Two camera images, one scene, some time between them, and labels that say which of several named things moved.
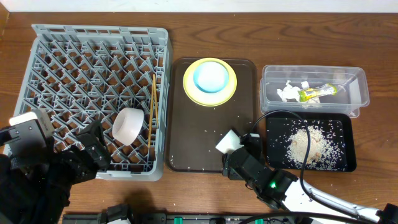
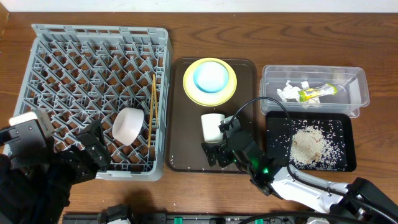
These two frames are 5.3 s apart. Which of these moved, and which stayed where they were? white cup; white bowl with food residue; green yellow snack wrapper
Moved: white bowl with food residue
Stayed: white cup; green yellow snack wrapper
